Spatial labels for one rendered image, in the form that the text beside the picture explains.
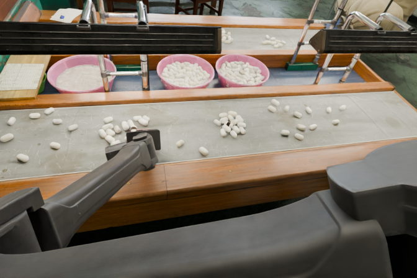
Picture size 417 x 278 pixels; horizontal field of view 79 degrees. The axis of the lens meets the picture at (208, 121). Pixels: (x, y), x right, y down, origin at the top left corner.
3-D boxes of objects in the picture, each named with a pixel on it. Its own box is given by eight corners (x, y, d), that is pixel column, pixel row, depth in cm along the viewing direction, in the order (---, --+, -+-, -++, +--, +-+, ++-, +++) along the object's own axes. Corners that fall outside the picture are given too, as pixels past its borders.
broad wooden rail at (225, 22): (315, 50, 190) (327, 26, 177) (43, 50, 146) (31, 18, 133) (308, 42, 198) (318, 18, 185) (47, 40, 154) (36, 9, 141)
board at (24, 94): (35, 99, 93) (34, 97, 92) (-13, 101, 89) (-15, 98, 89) (53, 51, 115) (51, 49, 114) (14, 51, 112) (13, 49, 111)
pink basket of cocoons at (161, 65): (222, 94, 124) (225, 78, 117) (174, 110, 111) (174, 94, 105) (193, 65, 138) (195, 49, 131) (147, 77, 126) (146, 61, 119)
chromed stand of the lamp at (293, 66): (316, 70, 151) (356, -10, 120) (286, 71, 146) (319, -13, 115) (301, 53, 164) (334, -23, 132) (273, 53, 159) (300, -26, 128)
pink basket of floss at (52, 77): (131, 89, 118) (129, 71, 111) (80, 118, 101) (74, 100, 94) (93, 65, 127) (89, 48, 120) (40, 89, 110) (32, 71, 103)
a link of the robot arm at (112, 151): (156, 168, 64) (146, 135, 62) (109, 183, 61) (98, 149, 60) (154, 157, 75) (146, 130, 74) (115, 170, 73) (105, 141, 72)
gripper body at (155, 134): (126, 131, 79) (125, 134, 72) (159, 128, 82) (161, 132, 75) (127, 151, 80) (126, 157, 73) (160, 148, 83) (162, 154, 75)
